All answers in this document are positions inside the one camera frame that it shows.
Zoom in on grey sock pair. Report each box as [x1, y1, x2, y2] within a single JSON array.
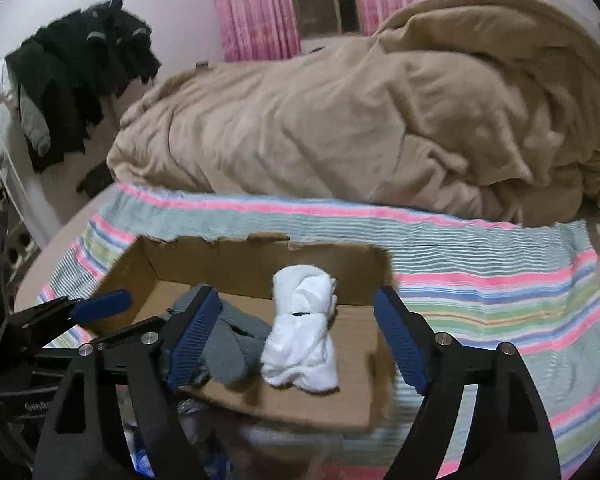
[[160, 284, 271, 390]]

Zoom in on brown cardboard box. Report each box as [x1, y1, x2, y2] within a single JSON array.
[[87, 235, 396, 432]]

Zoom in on striped pastel towel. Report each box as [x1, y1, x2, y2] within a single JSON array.
[[38, 184, 600, 478]]

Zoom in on black hanging clothes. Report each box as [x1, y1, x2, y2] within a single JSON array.
[[5, 0, 161, 174]]

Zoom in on tan crumpled blanket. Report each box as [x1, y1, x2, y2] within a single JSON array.
[[107, 0, 600, 226]]

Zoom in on left pink curtain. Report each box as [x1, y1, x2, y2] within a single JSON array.
[[213, 0, 301, 62]]

